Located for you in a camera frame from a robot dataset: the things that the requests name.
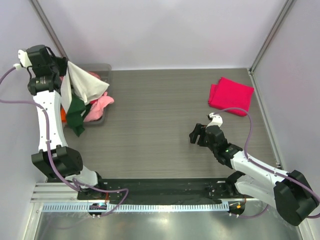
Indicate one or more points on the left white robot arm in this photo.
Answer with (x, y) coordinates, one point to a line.
(54, 159)

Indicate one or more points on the right aluminium frame post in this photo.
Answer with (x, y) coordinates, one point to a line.
(286, 8)

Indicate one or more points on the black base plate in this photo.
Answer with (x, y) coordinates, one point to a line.
(167, 191)

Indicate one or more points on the light pink t shirt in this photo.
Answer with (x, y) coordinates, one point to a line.
(97, 107)

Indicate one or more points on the slotted cable duct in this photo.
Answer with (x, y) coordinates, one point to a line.
(68, 207)

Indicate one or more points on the grey plastic bin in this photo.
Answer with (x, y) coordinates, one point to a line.
(105, 75)

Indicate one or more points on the aluminium front rail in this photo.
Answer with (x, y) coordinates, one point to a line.
(53, 192)

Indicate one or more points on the left aluminium frame post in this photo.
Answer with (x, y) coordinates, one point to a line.
(48, 27)

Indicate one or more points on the folded magenta t shirt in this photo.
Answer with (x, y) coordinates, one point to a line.
(230, 94)

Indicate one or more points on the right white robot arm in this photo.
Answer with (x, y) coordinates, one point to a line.
(287, 192)

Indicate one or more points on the aluminium frame post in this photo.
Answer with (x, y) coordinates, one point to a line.
(286, 8)
(48, 27)

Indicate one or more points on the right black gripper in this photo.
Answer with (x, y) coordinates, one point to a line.
(194, 135)

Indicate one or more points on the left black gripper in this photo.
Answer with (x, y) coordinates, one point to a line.
(62, 62)

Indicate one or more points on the orange t shirt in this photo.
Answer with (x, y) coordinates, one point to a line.
(63, 115)

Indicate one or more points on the salmon pink t shirt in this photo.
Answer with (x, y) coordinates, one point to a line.
(94, 74)

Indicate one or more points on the white and green t shirt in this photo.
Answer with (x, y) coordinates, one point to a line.
(76, 116)

